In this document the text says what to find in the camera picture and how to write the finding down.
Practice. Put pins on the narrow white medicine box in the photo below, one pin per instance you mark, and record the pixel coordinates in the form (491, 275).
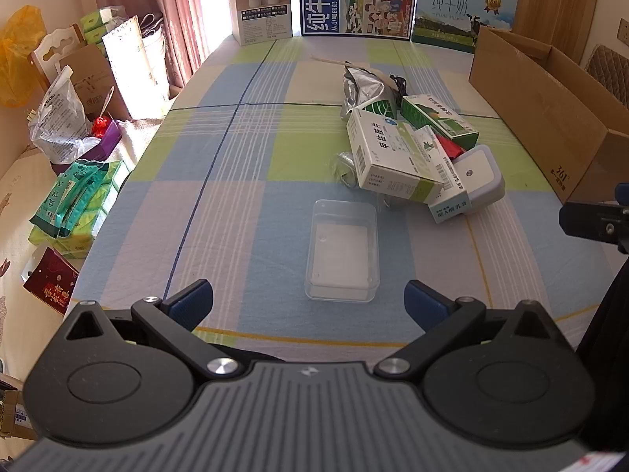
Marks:
(444, 182)

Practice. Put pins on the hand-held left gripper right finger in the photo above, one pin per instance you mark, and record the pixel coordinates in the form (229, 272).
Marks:
(428, 302)

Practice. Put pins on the white grey power adapter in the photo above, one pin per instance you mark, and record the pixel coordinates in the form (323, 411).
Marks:
(479, 177)

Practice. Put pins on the light blue milk carton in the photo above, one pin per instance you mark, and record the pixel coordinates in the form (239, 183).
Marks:
(462, 12)

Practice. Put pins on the purple box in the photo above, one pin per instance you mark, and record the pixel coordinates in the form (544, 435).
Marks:
(108, 140)

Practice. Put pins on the white product box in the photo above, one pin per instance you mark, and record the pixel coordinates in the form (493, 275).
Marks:
(260, 7)

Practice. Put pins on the silver foil bag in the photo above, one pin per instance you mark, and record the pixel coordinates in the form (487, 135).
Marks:
(361, 88)

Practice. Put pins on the white chair back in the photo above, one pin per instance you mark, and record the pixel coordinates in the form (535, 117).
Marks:
(51, 46)

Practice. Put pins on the dark blue milk carton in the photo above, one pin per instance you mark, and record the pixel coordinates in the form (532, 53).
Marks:
(356, 0)

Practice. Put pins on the quilted brown chair cushion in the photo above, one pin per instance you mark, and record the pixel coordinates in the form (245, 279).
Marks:
(607, 71)

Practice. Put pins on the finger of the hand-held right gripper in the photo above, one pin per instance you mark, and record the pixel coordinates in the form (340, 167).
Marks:
(597, 221)

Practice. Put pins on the large white green medicine box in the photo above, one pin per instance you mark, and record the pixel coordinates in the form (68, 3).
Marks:
(388, 157)

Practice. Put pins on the red gift box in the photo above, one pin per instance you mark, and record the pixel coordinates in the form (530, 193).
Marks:
(49, 280)

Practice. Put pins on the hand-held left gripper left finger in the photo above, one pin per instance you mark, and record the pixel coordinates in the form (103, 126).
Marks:
(189, 302)

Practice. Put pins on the clear plastic box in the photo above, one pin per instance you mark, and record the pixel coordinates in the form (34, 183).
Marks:
(342, 250)

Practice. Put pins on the red packet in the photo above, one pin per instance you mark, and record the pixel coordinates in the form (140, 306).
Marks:
(449, 146)

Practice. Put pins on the stack of green tissue packs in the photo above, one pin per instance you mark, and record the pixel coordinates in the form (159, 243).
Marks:
(73, 206)

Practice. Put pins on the white paper bag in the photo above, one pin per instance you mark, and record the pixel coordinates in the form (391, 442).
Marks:
(132, 69)

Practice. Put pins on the white printed plastic bag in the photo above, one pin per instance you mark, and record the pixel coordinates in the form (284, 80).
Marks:
(56, 118)

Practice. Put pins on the wooden spoon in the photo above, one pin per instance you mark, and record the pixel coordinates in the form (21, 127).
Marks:
(331, 60)

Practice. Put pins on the brown cardboard box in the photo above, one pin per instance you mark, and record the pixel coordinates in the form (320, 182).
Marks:
(535, 108)

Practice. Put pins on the yellow plastic bag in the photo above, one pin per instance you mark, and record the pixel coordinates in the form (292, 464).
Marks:
(17, 44)

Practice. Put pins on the flat brown cardboard carton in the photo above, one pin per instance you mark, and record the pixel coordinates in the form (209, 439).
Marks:
(91, 81)

